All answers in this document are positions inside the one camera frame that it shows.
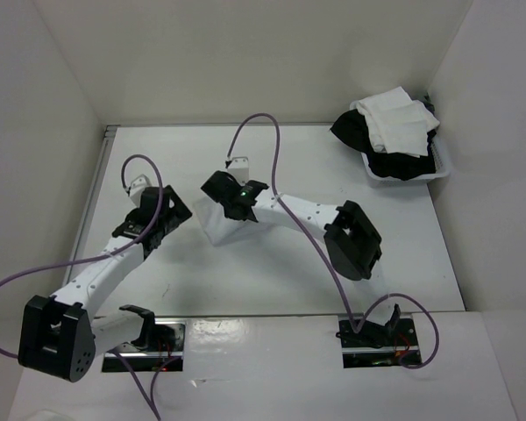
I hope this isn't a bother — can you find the white plastic laundry basket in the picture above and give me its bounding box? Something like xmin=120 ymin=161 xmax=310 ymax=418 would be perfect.
xmin=349 ymin=102 xmax=450 ymax=185

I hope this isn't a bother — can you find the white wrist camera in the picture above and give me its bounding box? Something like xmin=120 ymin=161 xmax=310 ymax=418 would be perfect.
xmin=124 ymin=175 xmax=152 ymax=207
xmin=225 ymin=156 xmax=249 ymax=184

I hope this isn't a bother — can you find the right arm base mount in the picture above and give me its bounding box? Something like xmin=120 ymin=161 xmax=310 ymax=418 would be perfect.
xmin=336 ymin=304 xmax=423 ymax=368

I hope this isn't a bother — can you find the black skirt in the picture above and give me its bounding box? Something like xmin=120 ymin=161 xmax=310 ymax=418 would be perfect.
xmin=331 ymin=110 xmax=437 ymax=181

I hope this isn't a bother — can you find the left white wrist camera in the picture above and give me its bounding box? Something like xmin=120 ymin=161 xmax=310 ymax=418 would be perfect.
xmin=124 ymin=175 xmax=152 ymax=207

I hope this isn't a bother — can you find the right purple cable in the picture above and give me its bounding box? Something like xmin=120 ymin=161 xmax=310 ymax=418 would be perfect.
xmin=227 ymin=113 xmax=442 ymax=369

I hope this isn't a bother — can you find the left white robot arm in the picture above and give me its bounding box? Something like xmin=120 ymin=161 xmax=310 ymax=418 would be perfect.
xmin=18 ymin=186 xmax=192 ymax=382

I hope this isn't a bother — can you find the light white skirt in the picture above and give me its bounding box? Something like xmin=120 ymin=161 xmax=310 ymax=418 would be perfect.
xmin=193 ymin=197 xmax=271 ymax=246

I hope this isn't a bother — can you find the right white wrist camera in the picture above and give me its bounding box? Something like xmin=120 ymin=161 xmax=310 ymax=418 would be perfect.
xmin=225 ymin=156 xmax=249 ymax=184

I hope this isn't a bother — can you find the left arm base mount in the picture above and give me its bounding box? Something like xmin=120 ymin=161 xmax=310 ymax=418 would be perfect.
xmin=116 ymin=318 xmax=187 ymax=373

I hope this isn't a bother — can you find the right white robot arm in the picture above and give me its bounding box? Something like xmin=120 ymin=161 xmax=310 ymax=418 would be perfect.
xmin=195 ymin=171 xmax=381 ymax=281

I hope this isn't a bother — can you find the cream white skirt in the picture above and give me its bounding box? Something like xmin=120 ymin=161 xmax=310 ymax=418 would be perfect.
xmin=354 ymin=87 xmax=440 ymax=158

